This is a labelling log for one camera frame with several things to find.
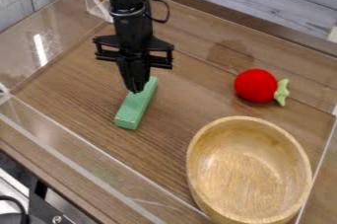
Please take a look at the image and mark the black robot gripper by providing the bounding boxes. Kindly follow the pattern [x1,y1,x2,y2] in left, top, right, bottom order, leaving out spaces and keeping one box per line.
[92,9,173,93]

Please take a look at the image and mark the green rectangular block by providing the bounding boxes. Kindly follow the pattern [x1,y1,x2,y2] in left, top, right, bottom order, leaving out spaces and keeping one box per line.
[115,77,159,130]

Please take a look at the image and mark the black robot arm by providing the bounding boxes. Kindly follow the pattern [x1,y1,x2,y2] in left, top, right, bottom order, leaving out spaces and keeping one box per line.
[94,0,175,94]

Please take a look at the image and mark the light wooden bowl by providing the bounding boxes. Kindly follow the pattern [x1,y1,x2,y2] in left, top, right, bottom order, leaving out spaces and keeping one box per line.
[185,115,313,224]

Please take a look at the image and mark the red plush tomato toy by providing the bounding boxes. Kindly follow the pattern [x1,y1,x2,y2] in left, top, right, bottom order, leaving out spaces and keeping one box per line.
[235,69,289,107]

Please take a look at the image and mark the clear acrylic tray walls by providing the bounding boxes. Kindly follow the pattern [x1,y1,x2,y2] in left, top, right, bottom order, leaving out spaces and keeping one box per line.
[0,0,337,224]

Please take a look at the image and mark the clear acrylic corner bracket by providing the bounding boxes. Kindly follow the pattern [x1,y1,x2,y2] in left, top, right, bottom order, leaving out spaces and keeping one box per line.
[84,0,114,23]

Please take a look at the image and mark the black table leg bracket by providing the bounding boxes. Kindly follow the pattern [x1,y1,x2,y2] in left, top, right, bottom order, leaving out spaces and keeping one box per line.
[28,181,75,224]

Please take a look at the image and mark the black cable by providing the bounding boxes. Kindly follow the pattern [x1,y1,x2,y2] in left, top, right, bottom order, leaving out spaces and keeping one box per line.
[0,195,30,224]

